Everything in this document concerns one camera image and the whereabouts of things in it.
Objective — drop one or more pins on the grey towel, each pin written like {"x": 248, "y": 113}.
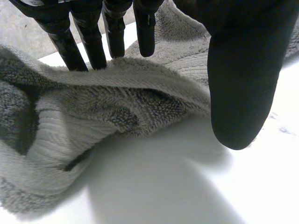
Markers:
{"x": 93, "y": 112}

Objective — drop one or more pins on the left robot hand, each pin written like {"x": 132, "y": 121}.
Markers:
{"x": 243, "y": 93}

